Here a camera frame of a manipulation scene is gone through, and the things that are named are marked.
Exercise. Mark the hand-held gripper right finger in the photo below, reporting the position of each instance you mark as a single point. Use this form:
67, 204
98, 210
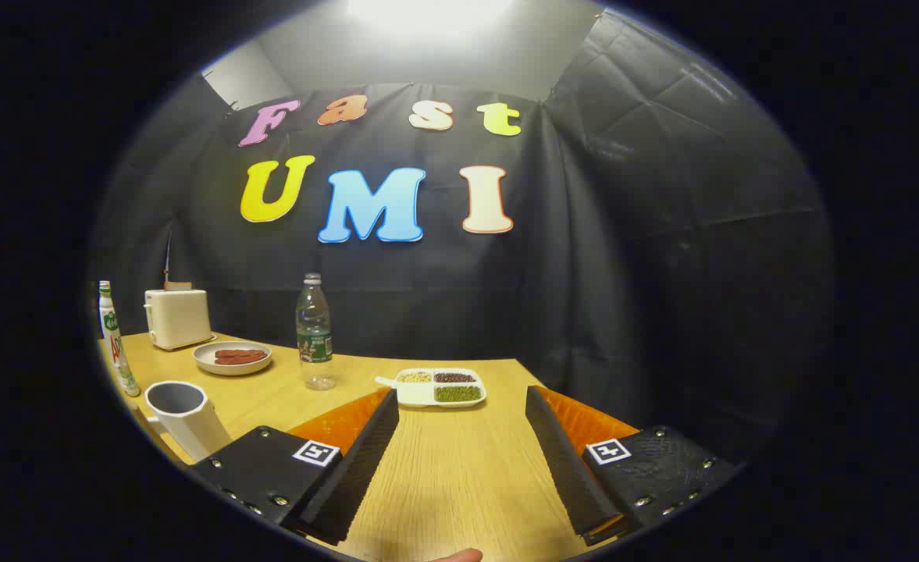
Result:
568, 468

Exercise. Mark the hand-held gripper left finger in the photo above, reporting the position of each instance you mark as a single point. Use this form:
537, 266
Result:
350, 476

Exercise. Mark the white juice bottle green collar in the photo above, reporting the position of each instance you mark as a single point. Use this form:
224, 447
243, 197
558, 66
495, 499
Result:
112, 332

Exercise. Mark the clear plastic water bottle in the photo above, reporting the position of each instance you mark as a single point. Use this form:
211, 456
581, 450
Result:
316, 343

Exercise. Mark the white divided bean tray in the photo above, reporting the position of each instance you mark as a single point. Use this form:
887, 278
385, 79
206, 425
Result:
422, 396

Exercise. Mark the wooden table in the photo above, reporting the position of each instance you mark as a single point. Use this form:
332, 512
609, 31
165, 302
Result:
459, 468

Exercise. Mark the red meat slice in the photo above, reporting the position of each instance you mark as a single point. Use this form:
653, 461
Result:
240, 361
236, 353

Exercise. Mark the white round plate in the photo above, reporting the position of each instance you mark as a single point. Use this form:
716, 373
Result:
233, 369

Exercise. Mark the black backdrop cloth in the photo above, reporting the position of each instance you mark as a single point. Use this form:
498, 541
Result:
662, 273

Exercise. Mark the white toaster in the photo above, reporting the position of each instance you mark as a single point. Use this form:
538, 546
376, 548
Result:
178, 318

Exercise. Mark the bread slice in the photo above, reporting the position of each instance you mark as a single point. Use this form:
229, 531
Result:
178, 286

